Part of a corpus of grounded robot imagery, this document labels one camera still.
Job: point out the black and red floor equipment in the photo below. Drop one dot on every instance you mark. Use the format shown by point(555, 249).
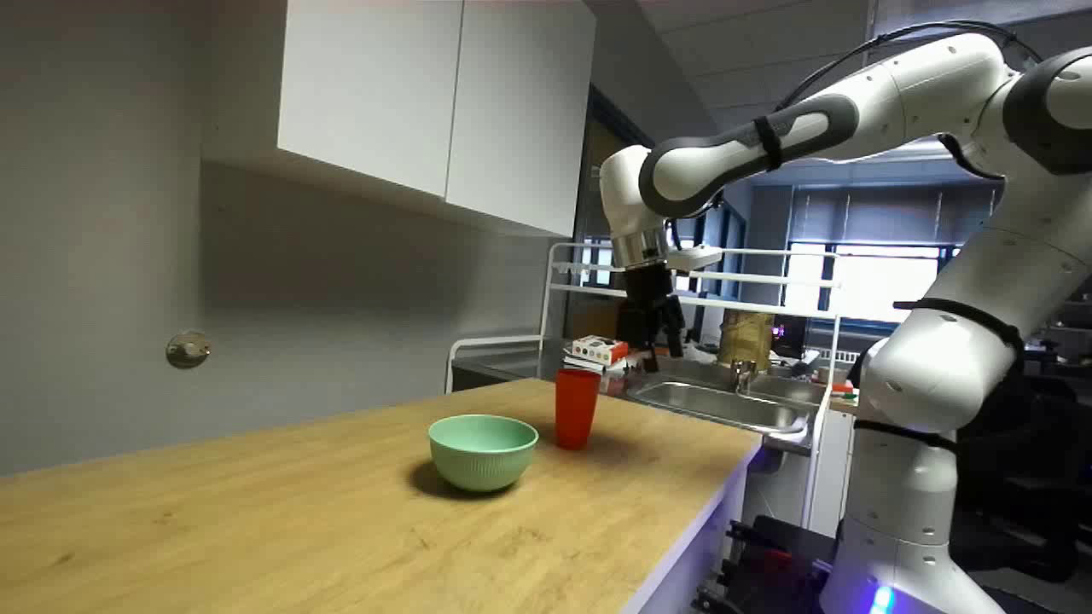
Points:
point(771, 568)

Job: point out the mint green bowl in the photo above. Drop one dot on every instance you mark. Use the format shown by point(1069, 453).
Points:
point(484, 451)

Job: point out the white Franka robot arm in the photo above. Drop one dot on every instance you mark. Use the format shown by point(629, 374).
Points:
point(910, 103)

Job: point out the red and white box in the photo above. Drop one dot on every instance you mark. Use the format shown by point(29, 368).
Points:
point(597, 351)

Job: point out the window with blinds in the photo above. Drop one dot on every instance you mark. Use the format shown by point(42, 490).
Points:
point(874, 242)

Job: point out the stainless steel sink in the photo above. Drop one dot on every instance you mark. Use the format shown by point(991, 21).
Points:
point(717, 402)

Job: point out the round wall knob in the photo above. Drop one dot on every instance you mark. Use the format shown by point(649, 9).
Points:
point(188, 349)

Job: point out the tan brown object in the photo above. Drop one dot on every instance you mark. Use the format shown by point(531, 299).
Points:
point(745, 343)

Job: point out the red plastic cup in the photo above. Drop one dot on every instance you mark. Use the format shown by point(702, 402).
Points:
point(579, 407)

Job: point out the white metal tube rail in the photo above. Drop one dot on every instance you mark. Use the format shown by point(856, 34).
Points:
point(488, 337)

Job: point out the white wall cabinet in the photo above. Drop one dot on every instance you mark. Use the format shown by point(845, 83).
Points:
point(431, 95)

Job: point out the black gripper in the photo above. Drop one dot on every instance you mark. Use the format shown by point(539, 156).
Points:
point(649, 295)

